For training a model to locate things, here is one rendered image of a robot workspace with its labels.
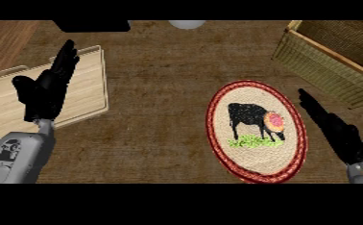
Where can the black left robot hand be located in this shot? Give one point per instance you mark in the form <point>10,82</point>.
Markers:
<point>48,87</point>

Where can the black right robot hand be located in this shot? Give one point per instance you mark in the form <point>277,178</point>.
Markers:
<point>339,129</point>

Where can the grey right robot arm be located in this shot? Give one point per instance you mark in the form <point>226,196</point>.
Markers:
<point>356,172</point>

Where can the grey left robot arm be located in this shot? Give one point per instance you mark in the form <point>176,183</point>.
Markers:
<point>26,153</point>

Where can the pink frosted cupcake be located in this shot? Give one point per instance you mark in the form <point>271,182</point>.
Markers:
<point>275,121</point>

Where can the oval cow print placemat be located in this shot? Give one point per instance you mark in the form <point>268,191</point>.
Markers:
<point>256,132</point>

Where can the green wicker basket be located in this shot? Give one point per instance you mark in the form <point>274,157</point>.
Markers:
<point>327,59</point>

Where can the pale wooden cutting board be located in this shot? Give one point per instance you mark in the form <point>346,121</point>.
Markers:
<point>72,87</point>

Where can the black appliance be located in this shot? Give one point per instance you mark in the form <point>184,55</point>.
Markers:
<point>92,25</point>

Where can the white round object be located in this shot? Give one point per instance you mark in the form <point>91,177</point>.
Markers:
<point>188,24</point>

